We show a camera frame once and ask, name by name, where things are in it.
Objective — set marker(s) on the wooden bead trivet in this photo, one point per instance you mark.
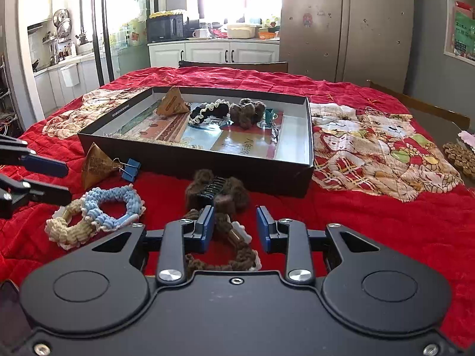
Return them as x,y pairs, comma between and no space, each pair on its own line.
458,154

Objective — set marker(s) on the black scrunchie with white lace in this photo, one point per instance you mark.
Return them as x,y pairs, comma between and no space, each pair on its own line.
219,110

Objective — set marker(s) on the black cardboard box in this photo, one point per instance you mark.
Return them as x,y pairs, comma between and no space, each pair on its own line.
222,172

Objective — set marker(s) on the stainless steel pots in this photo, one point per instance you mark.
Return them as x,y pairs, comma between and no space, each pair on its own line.
62,20

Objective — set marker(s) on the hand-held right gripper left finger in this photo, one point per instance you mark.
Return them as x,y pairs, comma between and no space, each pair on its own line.
206,230

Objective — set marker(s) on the dark wooden chair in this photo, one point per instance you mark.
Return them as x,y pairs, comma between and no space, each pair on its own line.
237,66

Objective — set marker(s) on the white cabinet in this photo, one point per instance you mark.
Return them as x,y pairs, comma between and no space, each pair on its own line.
207,52

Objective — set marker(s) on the black microwave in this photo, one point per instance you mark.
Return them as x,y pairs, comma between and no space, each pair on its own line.
163,28

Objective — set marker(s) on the red printed blanket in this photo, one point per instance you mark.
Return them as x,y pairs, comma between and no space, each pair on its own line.
341,226

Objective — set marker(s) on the brown fuzzy hair claw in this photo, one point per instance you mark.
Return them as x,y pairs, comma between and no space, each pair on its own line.
233,194
241,115

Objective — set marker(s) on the green paper bag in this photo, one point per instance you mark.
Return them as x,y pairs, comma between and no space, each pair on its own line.
465,33

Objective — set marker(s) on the teal binder clip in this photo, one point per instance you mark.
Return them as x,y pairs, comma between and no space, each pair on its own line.
268,115

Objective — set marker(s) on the white hanging bin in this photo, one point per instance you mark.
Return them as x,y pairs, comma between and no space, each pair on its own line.
70,75

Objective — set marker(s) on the white mug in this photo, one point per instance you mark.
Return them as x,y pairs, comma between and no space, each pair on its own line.
200,32

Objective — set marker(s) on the black door frame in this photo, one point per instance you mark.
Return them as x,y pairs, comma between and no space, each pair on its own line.
102,26

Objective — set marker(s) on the white plastic container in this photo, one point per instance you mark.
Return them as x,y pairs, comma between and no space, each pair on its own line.
241,31

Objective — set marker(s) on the blue binder clip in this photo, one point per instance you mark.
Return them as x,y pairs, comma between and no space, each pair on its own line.
130,169

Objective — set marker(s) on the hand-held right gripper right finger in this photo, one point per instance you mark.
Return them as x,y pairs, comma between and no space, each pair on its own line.
265,230

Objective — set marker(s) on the brown pyramid packet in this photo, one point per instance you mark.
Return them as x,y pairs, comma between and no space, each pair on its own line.
172,104
97,165

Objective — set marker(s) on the grey refrigerator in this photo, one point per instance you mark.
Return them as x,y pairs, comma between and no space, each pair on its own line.
334,44

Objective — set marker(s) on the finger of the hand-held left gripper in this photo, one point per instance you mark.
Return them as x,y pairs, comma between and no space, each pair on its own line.
44,165
44,194

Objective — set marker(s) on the pink white cloth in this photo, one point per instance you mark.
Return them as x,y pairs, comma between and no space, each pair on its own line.
467,136

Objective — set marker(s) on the white kitchen counter cabinets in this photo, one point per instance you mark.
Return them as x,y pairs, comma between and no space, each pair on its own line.
52,89

